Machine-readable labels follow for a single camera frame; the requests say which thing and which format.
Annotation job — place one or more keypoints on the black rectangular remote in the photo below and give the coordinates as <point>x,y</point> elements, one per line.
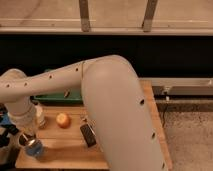
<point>88,135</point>

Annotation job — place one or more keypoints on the small metal clip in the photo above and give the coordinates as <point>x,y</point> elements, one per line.
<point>83,118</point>

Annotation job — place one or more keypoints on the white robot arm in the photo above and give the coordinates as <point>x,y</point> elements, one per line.
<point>113,98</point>

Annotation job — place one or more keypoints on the blue plastic cup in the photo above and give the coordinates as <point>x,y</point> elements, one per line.
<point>34,148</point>

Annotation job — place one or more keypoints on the orange apple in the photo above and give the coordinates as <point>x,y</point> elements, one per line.
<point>63,120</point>

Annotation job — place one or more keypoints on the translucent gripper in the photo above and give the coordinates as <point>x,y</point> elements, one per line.
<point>23,124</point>

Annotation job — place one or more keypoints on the blue box at left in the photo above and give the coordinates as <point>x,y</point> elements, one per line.
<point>4,119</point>

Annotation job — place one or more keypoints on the green plastic tray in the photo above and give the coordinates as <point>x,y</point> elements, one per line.
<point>53,97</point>

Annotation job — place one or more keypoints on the shiny metal cup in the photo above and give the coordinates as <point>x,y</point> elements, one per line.
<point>26,140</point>

